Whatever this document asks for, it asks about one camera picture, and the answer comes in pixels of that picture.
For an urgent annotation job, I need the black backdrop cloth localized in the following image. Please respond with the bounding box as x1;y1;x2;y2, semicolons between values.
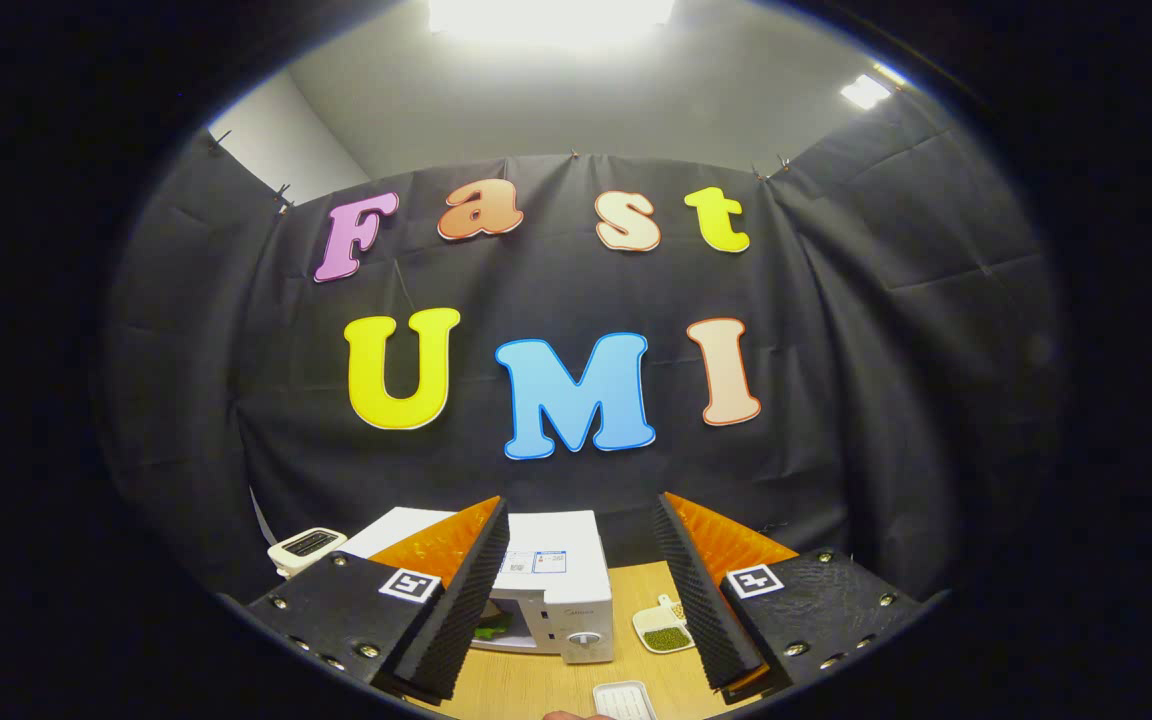
101;85;1072;601

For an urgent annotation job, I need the white rectangular tray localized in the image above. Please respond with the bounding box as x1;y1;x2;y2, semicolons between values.
592;680;659;720

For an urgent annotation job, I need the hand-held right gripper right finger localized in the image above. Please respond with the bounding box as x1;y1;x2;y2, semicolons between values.
651;490;927;703

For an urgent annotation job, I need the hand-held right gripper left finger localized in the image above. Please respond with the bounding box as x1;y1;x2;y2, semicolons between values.
244;495;512;703

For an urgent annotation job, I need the white divided dish with beans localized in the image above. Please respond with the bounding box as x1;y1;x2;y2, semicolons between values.
632;594;697;655

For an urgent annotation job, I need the white toaster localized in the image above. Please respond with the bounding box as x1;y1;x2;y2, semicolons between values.
268;527;349;579

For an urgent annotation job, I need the ceiling light panel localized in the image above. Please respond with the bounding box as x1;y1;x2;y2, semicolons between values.
426;0;677;46
839;73;895;111

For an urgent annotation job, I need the white microwave oven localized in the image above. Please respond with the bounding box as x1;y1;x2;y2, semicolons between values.
341;506;616;665

